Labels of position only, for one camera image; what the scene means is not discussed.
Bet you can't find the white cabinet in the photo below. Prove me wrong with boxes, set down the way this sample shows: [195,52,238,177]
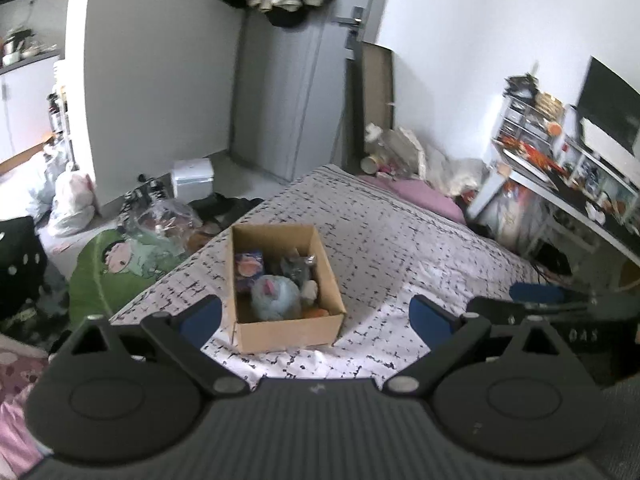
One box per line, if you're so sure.
[0,52,64,164]

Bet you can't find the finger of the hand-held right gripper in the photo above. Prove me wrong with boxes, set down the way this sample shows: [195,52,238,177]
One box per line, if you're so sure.
[509,282,596,305]
[467,296,591,337]

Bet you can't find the green cartoon cushion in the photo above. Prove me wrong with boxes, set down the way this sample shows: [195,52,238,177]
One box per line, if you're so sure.
[67,229,192,332]

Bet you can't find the white drawer organiser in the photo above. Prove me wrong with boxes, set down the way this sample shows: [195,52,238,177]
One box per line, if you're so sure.
[497,92,566,147]

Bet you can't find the clear bag of black items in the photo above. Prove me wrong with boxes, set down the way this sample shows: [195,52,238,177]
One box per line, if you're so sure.
[279,254,319,287]

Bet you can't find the pink pillow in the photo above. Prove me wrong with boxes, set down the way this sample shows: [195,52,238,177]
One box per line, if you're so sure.
[356,174,466,224]

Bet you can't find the blue tissue pack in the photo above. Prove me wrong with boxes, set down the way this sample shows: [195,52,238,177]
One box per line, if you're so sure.
[234,249,266,294]

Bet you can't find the small black tripod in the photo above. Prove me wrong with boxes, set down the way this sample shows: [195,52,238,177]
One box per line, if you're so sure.
[122,174,168,211]

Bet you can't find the white box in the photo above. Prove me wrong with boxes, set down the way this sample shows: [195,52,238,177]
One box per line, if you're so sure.
[171,158,216,201]

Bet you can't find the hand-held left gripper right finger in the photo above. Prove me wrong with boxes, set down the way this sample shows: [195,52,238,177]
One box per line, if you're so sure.
[383,295,581,395]

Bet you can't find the grey door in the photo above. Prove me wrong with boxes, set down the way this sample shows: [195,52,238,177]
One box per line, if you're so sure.
[229,0,387,184]

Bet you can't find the hamburger plush toy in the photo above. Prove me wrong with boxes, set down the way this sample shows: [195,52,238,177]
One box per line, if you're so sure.
[299,280,334,320]

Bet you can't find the metal door handle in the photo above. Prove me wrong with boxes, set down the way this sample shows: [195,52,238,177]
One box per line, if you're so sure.
[332,5,366,51]

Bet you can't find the pink printed fabric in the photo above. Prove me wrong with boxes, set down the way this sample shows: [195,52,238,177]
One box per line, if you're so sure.
[0,334,52,477]

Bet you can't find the black monitor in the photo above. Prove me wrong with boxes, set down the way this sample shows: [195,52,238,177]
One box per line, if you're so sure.
[577,55,640,159]

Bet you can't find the clear plastic floor bag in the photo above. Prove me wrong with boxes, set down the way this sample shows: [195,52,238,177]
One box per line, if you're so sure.
[119,194,202,252]

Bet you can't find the brown cardboard box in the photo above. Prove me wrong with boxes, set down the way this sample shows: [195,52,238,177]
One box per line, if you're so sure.
[230,223,348,356]

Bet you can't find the black floor bag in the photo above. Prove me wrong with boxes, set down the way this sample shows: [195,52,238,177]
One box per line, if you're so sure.
[187,196,264,227]

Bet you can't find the flat cardboard sheet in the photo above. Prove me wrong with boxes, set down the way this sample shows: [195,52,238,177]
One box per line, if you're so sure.
[359,42,396,162]

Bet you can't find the white knotted plastic bag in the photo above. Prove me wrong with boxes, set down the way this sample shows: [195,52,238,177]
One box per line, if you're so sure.
[47,169,97,239]

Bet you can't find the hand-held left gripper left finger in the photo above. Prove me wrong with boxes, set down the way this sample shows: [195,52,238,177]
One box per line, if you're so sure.
[50,294,249,397]

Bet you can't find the person's right forearm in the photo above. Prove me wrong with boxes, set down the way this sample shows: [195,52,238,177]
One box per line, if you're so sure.
[597,374,640,480]

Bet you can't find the bagged grey pink plush toy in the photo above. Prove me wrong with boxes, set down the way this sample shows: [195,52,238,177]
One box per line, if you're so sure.
[249,274,304,322]

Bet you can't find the cream quilted foam sheet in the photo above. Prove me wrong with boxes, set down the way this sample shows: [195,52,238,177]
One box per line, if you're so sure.
[382,127,426,179]

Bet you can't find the black dotted cushion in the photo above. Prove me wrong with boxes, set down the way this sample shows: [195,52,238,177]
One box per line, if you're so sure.
[0,217,49,322]

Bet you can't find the white desk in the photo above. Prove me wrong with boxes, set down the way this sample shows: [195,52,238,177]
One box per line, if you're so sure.
[469,137,640,267]

